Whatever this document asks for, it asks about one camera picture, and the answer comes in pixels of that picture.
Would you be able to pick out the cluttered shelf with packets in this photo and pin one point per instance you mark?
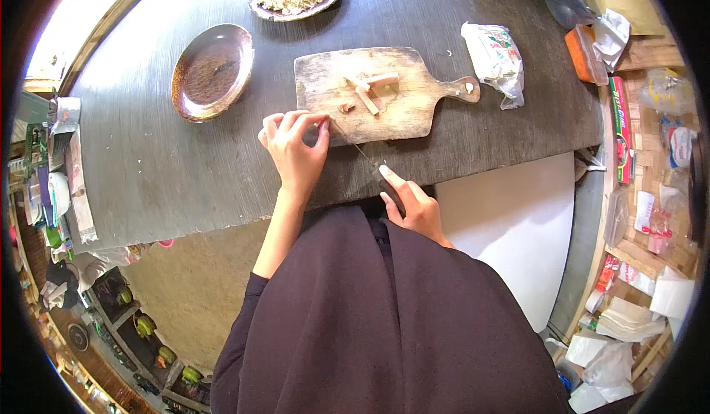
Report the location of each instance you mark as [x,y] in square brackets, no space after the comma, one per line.
[55,181]

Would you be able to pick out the clear plastic bag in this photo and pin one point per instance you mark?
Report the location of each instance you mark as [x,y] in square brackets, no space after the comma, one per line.
[567,6]

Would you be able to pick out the long red green carton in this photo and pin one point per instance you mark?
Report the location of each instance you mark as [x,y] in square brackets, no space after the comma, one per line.
[622,131]

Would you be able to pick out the person's right index finger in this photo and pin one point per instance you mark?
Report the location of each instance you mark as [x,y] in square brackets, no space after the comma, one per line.
[395,179]

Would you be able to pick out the person's right thumb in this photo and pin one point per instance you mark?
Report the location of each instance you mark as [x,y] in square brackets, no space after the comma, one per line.
[391,206]

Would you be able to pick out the person's left ring finger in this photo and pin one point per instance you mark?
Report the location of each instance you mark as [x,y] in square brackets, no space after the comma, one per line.
[271,123]

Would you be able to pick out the curled brown food scrap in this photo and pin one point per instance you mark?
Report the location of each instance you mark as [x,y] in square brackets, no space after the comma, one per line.
[346,107]

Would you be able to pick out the person's body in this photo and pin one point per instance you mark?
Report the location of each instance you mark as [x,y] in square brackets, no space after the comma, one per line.
[377,325]

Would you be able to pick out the dark rack with green knobs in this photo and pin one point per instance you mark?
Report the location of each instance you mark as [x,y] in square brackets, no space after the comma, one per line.
[138,331]

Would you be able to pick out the crumpled white plastic bag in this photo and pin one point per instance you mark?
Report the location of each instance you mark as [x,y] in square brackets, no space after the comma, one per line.
[610,37]

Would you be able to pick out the person's left hand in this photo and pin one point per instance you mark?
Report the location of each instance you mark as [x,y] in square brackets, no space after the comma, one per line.
[297,156]

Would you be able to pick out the bamboo bench with packets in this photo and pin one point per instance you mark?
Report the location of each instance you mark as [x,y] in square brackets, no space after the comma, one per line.
[649,236]

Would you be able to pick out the orange box with clear lid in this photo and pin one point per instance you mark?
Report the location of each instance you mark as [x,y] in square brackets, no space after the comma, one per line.
[582,53]

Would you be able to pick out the person's left thumb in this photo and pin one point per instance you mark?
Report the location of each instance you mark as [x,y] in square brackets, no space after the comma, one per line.
[324,139]

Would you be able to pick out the person's left little finger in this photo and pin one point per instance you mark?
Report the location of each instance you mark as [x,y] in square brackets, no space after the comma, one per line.
[262,137]

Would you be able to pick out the person's right hand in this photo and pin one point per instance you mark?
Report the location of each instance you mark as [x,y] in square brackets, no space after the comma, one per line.
[419,209]

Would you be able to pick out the person's left index finger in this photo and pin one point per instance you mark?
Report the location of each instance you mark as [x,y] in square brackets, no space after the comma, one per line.
[308,121]

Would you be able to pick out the white printed plastic packet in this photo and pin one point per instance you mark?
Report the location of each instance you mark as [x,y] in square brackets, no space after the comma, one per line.
[493,59]

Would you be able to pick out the person's left middle finger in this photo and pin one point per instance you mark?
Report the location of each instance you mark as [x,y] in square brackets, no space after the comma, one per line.
[291,117]

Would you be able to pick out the white flat board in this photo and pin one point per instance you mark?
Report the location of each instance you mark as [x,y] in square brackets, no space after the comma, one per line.
[510,231]

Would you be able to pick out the brown round bowl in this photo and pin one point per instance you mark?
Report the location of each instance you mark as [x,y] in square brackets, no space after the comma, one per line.
[213,73]

